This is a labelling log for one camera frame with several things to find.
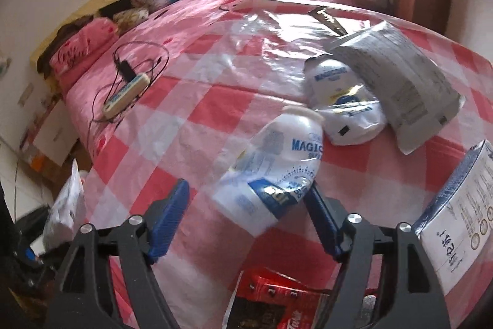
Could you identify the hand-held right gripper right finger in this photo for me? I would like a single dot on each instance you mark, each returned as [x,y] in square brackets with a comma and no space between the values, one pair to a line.
[321,221]

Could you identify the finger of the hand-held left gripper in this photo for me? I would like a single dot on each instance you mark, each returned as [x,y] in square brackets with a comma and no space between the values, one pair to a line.
[27,255]

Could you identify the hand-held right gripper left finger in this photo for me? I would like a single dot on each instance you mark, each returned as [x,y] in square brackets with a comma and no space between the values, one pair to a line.
[169,225]

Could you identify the white Magic snack bag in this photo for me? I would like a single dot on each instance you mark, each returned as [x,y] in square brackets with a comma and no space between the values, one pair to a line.
[269,167]

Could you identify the red printed snack wrapper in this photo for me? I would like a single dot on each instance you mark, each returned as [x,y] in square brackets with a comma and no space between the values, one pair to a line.
[277,290]

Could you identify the white Magicday snack packet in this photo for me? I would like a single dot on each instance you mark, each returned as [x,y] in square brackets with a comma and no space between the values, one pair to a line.
[339,109]

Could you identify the dark blue white snack bag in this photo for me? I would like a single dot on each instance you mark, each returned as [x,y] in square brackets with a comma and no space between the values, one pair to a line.
[462,205]

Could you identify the red white checkered tablecloth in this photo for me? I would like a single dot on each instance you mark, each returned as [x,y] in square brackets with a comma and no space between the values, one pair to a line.
[215,109]

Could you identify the white cardboard box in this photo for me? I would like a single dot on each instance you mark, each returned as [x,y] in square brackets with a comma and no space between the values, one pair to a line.
[54,132]

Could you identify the cream blue power strip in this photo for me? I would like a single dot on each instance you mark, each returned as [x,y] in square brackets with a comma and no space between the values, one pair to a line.
[127,94]

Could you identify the grey white plastic bag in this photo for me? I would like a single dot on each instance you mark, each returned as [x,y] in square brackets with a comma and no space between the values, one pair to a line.
[400,78]

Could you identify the brown foil wrapper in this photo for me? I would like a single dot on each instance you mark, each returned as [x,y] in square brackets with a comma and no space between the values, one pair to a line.
[327,20]

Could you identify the pink folded blanket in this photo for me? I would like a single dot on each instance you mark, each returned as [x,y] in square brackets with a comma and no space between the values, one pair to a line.
[81,43]

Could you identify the small floral pillow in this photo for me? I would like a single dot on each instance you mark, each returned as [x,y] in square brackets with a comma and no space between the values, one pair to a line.
[131,16]

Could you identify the dark cloth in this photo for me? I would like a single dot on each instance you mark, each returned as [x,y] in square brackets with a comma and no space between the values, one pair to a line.
[73,27]

